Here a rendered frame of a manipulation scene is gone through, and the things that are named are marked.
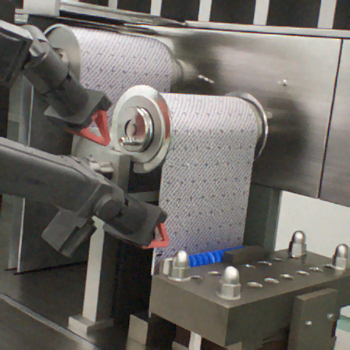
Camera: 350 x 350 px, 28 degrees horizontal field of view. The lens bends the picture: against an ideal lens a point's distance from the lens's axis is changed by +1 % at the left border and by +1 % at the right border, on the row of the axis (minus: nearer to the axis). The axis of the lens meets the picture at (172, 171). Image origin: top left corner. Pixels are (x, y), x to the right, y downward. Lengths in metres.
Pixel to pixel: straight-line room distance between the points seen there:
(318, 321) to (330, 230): 2.90
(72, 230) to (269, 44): 0.60
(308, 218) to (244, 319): 3.12
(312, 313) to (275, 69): 0.49
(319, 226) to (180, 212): 2.97
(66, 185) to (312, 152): 0.60
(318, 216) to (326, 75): 2.83
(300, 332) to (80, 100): 0.50
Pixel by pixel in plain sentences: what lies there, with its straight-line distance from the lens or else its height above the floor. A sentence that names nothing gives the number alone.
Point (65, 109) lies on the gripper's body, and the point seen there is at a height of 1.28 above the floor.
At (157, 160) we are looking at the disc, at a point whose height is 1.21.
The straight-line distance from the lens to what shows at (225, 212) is 1.30.
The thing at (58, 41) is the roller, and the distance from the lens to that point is 1.39.
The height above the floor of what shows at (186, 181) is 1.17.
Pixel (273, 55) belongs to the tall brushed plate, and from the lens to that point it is 1.42.
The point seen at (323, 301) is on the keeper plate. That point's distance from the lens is 1.21.
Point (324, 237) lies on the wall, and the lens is 4.13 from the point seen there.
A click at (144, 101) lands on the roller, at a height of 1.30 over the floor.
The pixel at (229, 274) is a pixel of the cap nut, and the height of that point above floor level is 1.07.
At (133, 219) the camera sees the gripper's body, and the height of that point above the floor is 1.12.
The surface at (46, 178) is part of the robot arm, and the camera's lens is 0.85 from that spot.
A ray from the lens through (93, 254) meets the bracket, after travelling 1.23.
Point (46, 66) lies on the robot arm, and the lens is 1.05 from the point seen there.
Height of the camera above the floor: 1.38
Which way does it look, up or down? 9 degrees down
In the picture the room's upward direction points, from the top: 6 degrees clockwise
